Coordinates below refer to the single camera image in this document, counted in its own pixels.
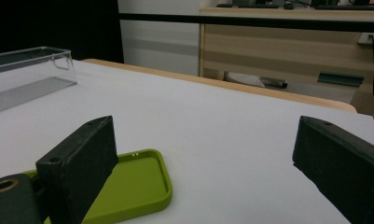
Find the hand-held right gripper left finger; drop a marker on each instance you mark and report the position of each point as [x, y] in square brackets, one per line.
[79, 161]

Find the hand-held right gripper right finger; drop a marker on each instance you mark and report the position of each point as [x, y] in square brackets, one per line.
[346, 165]

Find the green phone case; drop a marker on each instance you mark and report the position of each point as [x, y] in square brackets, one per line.
[135, 183]

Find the clear plastic storage box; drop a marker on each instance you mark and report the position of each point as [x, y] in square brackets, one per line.
[26, 90]

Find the dark green tray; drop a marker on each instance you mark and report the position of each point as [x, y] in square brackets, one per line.
[340, 79]

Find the white power strip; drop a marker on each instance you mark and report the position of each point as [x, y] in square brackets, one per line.
[371, 38]

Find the wooden table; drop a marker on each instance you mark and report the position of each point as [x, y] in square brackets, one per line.
[237, 86]

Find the wooden desk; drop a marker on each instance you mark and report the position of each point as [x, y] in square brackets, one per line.
[268, 49]

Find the black curtain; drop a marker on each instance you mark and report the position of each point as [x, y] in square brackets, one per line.
[51, 25]

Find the white cabinet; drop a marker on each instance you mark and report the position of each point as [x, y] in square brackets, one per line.
[159, 46]

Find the black keyboard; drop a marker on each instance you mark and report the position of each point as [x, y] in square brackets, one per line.
[349, 6]
[246, 5]

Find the black computer mouse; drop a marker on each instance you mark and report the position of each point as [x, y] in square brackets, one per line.
[288, 6]

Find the black horizontal frame bar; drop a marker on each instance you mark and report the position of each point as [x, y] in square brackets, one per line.
[237, 21]

